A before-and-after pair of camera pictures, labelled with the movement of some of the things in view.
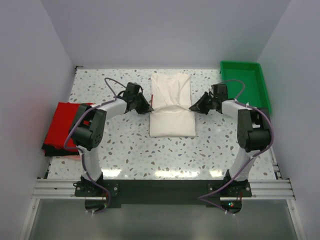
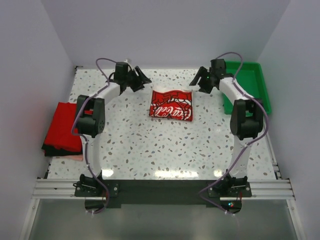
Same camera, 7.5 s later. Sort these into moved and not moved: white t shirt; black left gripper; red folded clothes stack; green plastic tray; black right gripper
Moved: black right gripper; black left gripper; white t shirt
Not moved: red folded clothes stack; green plastic tray
